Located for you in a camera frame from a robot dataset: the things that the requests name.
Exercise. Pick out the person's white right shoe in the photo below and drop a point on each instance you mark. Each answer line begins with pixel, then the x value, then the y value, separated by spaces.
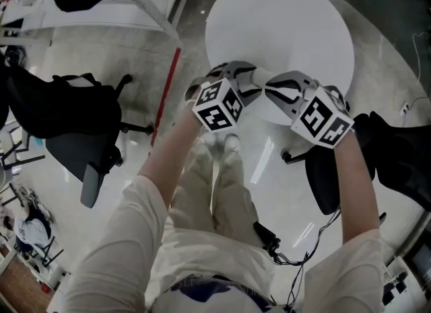
pixel 232 142

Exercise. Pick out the person's white shoe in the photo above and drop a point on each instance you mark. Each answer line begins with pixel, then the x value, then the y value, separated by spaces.
pixel 232 142
pixel 205 145

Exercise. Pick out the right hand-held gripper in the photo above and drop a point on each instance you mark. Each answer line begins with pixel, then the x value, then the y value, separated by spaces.
pixel 321 118

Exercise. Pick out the black office chair grey seat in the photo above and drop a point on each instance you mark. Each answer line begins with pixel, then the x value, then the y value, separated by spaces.
pixel 67 116

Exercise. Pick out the person's white left shoe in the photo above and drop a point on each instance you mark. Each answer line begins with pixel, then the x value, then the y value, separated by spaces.
pixel 205 145

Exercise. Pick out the white round table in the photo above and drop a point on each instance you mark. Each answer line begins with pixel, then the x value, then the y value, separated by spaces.
pixel 279 22

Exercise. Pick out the small black device box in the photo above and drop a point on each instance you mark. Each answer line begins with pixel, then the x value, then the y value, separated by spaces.
pixel 266 234

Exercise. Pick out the person's left forearm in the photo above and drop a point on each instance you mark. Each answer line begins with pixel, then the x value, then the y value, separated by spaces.
pixel 168 157

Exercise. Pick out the white cotton swab container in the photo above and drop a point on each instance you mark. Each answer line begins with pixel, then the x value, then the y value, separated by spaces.
pixel 262 76

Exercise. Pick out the person's white shirt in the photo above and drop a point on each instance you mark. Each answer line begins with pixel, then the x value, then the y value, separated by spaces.
pixel 128 247

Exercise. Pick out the red floor tape strip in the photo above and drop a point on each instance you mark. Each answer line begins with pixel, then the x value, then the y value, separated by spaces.
pixel 166 93

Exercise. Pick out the person's beige trousers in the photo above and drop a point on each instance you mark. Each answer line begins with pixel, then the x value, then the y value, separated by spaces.
pixel 222 197

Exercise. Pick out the black mesh office chair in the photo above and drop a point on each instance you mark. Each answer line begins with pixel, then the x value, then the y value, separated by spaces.
pixel 397 150

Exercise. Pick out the person's right forearm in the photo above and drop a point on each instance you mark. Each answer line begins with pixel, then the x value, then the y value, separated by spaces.
pixel 353 187

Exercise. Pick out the white desk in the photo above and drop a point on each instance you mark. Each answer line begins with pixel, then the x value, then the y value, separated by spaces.
pixel 84 19

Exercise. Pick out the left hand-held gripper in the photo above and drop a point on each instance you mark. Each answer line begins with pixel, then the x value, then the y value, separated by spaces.
pixel 218 107

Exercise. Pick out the grey metal shelf frame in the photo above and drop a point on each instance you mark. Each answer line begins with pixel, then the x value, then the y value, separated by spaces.
pixel 148 5

